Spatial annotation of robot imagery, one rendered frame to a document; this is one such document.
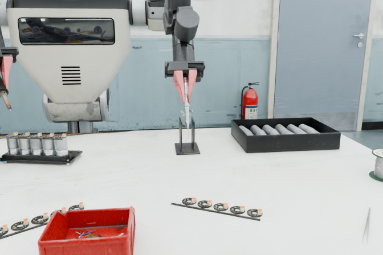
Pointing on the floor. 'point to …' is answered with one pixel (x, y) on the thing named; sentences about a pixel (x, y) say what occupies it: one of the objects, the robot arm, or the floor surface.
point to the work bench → (204, 194)
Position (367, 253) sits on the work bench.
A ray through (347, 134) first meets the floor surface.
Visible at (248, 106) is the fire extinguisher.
